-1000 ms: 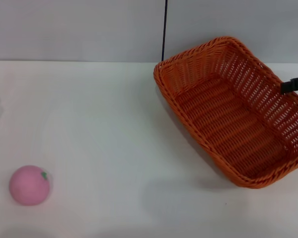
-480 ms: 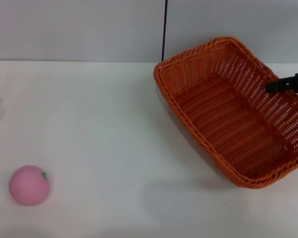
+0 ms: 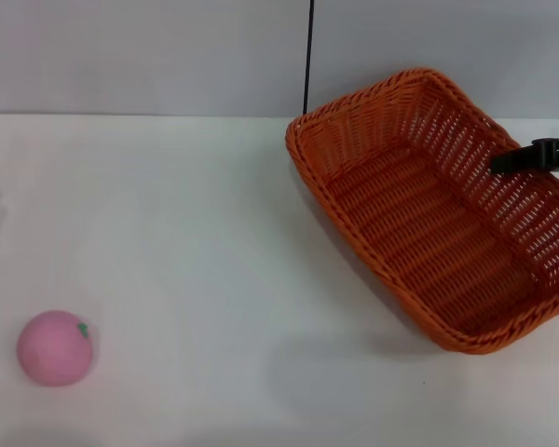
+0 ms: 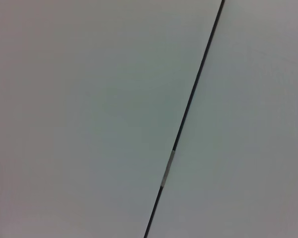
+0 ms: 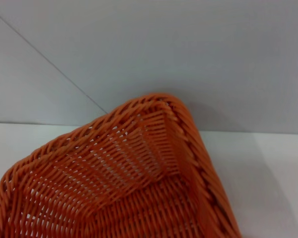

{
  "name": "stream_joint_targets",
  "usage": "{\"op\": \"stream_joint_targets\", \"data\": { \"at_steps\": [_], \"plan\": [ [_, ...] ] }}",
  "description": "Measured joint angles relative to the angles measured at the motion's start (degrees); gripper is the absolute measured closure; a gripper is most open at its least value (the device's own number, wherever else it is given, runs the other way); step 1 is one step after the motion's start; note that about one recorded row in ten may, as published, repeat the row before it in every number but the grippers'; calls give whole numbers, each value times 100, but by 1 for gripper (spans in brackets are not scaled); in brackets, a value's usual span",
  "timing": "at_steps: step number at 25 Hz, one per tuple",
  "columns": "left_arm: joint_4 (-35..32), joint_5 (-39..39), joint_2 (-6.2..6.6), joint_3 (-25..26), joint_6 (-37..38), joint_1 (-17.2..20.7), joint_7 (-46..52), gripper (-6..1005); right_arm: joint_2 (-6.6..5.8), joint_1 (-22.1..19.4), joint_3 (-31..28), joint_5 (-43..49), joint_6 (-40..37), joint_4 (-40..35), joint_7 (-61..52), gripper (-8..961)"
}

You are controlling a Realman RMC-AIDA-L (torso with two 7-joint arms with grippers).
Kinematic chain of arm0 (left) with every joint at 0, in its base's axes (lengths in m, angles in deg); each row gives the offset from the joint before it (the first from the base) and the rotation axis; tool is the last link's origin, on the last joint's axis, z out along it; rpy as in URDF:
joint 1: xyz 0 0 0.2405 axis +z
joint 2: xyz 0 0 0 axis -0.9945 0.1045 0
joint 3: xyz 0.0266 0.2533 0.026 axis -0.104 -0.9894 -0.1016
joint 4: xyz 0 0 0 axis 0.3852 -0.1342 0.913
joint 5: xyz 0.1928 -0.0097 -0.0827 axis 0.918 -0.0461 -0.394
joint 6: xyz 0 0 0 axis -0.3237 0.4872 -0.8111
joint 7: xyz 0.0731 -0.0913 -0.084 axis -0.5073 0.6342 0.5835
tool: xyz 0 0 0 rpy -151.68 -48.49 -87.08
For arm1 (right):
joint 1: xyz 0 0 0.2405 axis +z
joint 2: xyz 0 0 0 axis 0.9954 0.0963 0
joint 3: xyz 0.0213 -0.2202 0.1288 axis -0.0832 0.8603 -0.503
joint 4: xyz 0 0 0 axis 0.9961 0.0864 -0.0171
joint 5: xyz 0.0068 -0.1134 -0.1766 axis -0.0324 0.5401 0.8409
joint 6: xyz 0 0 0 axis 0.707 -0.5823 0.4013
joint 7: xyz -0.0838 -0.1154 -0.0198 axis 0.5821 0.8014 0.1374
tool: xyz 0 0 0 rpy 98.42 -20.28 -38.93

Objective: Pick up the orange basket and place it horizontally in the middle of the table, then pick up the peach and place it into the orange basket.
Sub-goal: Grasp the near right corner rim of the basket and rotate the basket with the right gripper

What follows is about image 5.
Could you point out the orange woven plastic basket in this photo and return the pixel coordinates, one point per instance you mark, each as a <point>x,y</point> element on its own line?
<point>129,178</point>

